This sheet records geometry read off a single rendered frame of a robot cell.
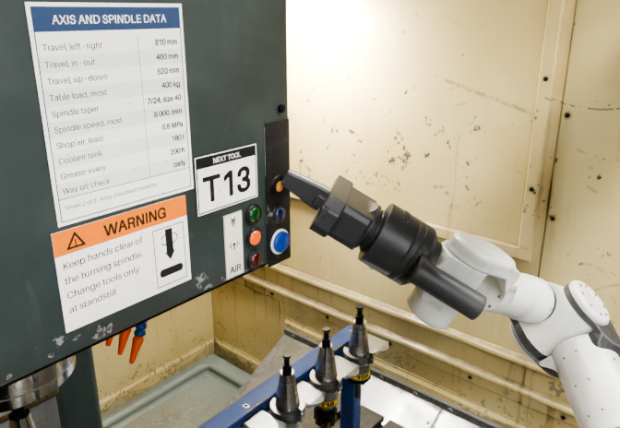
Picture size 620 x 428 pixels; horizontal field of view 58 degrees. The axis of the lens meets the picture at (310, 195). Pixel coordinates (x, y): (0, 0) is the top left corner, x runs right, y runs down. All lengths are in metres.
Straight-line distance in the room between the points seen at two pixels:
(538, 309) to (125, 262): 0.58
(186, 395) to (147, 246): 1.59
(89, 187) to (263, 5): 0.30
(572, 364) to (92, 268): 0.67
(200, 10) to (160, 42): 0.06
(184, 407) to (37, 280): 1.60
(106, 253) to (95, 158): 0.10
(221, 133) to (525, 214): 0.85
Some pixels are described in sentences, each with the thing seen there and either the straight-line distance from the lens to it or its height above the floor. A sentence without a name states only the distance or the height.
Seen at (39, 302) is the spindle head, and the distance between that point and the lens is 0.60.
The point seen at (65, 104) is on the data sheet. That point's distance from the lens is 0.56.
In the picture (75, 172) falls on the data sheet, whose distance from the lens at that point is 0.57.
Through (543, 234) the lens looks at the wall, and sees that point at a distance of 1.37.
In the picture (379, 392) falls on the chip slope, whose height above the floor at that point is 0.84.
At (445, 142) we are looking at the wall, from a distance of 1.41.
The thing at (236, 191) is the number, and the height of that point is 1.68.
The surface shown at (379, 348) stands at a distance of 1.25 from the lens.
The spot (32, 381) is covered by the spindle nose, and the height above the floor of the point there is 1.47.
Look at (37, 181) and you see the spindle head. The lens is 0.56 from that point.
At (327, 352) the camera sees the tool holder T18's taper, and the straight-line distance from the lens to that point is 1.10.
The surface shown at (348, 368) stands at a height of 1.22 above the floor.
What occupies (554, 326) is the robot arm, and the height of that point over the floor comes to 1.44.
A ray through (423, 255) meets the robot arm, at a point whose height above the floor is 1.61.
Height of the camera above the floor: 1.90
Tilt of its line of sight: 18 degrees down
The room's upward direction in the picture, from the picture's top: straight up
